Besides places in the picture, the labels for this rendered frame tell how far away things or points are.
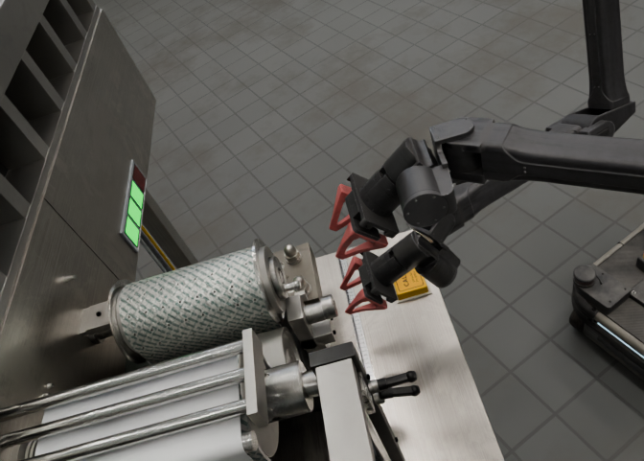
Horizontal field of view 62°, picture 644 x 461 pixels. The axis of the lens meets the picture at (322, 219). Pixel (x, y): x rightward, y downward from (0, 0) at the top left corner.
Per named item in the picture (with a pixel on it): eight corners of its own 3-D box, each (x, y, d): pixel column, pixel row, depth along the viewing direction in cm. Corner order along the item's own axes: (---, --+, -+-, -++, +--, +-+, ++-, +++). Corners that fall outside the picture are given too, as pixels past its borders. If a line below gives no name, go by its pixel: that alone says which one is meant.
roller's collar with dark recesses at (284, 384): (316, 420, 67) (302, 398, 63) (270, 431, 68) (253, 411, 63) (310, 373, 72) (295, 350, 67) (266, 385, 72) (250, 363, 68)
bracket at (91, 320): (114, 328, 90) (108, 322, 89) (82, 337, 91) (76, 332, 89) (118, 304, 94) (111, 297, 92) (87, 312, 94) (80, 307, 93)
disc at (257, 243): (287, 339, 91) (257, 288, 81) (285, 340, 91) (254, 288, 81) (280, 273, 102) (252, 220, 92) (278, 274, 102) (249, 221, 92)
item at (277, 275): (282, 261, 96) (291, 302, 93) (271, 265, 96) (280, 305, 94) (270, 250, 89) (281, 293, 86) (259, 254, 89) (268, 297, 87)
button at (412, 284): (428, 292, 123) (427, 286, 121) (399, 300, 123) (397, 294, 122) (420, 268, 128) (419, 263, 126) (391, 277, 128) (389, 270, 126)
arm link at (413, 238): (413, 222, 100) (419, 242, 96) (437, 241, 103) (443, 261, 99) (385, 243, 103) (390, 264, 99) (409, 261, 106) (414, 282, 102)
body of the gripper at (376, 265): (379, 265, 110) (405, 244, 107) (390, 306, 103) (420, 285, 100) (356, 253, 107) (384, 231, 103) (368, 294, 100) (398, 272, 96)
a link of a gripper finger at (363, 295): (354, 298, 112) (387, 273, 108) (360, 327, 107) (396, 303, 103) (331, 287, 108) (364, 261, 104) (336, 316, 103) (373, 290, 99)
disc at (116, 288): (150, 379, 93) (103, 333, 83) (148, 379, 93) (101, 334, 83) (157, 310, 104) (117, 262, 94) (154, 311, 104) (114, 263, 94)
